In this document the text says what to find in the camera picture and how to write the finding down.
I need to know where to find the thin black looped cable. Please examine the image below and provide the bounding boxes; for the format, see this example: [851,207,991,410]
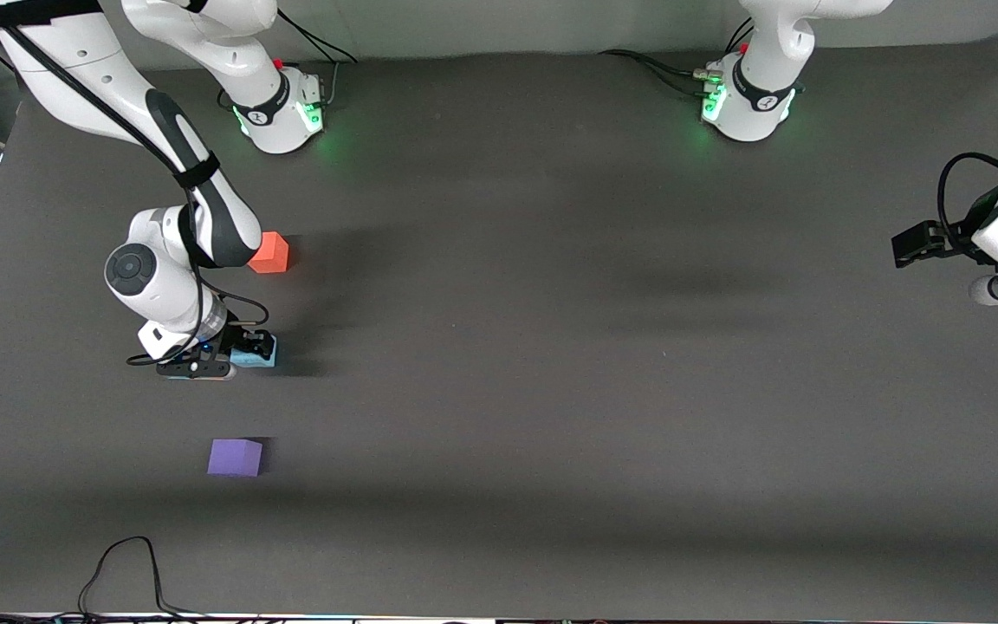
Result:
[77,536,210,621]

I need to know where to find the purple block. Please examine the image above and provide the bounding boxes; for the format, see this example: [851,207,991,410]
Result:
[207,439,264,478]

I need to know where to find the orange block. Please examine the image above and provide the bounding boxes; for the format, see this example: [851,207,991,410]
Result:
[248,231,290,275]

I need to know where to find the blue block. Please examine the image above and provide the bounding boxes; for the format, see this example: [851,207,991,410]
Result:
[229,341,280,371]

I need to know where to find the black left arm base cable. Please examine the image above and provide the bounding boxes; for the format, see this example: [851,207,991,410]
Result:
[598,17,755,98]

